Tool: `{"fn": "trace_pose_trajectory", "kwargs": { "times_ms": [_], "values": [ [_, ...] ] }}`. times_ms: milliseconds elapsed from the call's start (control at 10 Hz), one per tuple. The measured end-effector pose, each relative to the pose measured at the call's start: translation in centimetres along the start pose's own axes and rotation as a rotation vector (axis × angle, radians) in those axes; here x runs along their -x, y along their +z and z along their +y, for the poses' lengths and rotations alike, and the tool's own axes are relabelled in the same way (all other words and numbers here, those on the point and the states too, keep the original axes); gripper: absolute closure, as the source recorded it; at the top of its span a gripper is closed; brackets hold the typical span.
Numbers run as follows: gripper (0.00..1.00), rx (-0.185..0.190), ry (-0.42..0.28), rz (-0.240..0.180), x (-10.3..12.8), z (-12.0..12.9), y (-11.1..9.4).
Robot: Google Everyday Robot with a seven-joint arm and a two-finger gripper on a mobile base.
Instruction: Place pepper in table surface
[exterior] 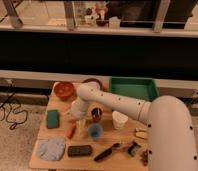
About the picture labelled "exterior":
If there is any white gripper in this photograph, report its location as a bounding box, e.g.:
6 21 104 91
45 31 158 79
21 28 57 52
70 98 89 135

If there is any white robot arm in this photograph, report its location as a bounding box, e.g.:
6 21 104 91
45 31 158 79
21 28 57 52
71 83 198 171

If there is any blue plastic cup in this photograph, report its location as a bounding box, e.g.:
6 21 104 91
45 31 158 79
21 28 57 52
88 123 103 140

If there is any dark brown cup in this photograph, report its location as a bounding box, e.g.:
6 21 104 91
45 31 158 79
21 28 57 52
91 108 102 122

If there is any black rectangular block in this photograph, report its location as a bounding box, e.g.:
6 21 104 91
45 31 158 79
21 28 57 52
67 145 92 157

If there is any green sponge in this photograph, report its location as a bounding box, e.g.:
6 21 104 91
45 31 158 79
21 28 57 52
46 110 59 129

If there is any white paper cup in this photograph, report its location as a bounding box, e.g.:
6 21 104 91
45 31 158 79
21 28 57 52
112 111 128 129

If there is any red bowl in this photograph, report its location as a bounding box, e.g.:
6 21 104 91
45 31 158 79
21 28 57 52
54 82 74 100

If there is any blue grey cloth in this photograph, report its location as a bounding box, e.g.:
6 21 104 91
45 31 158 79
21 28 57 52
36 138 66 161

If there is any dark brown bowl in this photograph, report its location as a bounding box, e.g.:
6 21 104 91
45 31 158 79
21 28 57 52
82 78 104 90

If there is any black metal clip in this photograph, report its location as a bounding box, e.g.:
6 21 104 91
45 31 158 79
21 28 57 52
127 142 141 157

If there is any cream banana piece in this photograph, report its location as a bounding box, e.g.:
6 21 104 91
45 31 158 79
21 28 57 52
135 128 147 139

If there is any green plastic tray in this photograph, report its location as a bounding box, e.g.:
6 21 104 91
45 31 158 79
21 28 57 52
109 77 159 102

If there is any brown small object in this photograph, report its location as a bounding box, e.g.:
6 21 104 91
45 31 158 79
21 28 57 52
141 150 148 166

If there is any black handled utensil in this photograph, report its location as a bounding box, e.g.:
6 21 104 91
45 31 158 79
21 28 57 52
93 143 121 162

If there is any black floor cable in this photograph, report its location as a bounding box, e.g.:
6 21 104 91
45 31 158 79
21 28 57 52
0 82 29 131

